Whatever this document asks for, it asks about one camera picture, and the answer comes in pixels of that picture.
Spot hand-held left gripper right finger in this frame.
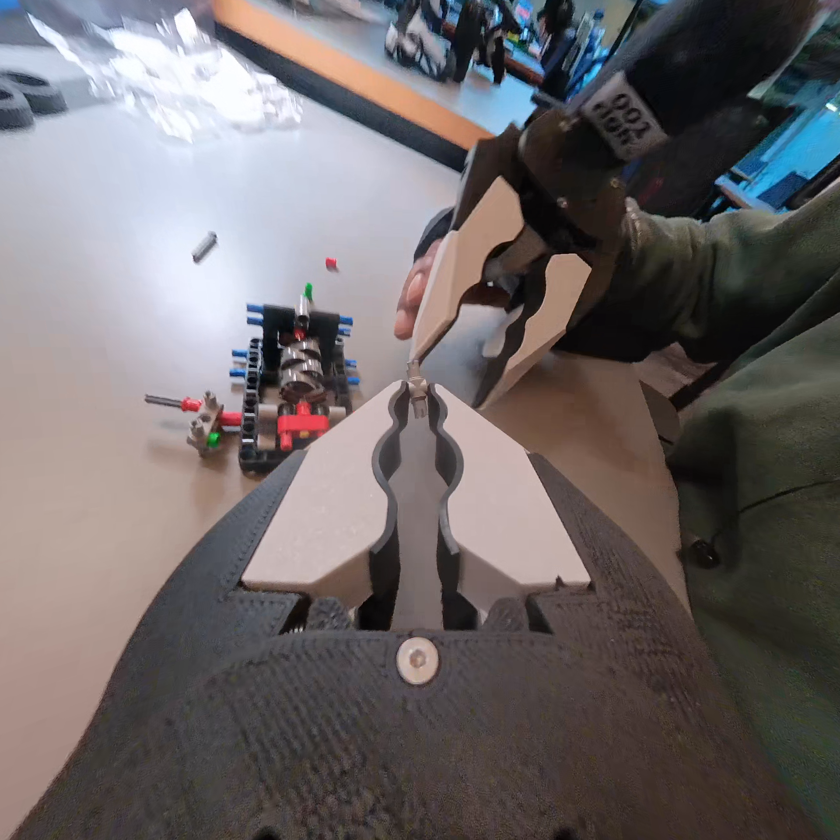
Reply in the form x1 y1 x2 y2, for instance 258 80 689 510
430 382 593 608

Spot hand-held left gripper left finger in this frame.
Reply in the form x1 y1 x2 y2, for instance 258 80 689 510
241 379 403 608

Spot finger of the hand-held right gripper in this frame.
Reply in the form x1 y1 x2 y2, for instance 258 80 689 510
472 252 593 410
407 175 527 365

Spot small grey lego connector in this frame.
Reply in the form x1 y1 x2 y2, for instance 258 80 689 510
406 360 431 421

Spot person's right forearm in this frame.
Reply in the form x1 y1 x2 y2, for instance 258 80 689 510
558 190 840 368

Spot black lego engine assembly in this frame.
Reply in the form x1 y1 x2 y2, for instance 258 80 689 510
230 282 361 475

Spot person's right hand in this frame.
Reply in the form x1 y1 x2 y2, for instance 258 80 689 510
394 235 448 341

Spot white black machine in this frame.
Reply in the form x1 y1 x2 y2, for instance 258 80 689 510
384 0 460 83

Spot wooden edged background table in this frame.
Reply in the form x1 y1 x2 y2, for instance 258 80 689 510
211 0 549 173

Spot person's green sweatshirt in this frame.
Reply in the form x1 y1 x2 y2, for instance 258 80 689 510
669 354 840 840

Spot clear plastic bags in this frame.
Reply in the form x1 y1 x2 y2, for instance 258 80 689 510
26 10 306 145

